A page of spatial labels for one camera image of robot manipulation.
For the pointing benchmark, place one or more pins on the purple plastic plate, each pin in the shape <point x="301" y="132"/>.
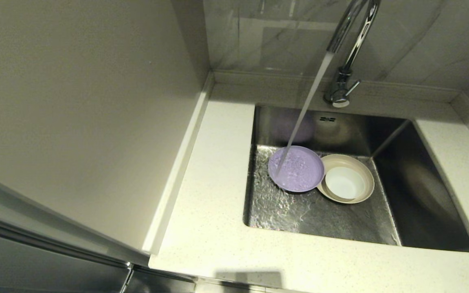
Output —
<point x="299" y="171"/>

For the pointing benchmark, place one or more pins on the beige plastic plate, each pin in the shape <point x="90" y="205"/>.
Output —
<point x="340" y="159"/>

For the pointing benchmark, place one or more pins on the white plastic bowl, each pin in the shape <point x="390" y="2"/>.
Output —
<point x="344" y="183"/>

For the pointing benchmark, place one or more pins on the chrome gooseneck faucet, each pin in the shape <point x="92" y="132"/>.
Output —
<point x="342" y="87"/>

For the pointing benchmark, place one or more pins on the stainless steel sink basin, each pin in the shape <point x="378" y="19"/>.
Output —
<point x="299" y="219"/>

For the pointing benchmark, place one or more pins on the beige cabinet side panel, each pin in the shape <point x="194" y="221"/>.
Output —
<point x="75" y="101"/>

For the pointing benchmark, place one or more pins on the stainless steel appliance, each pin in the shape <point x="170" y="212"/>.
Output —
<point x="35" y="260"/>

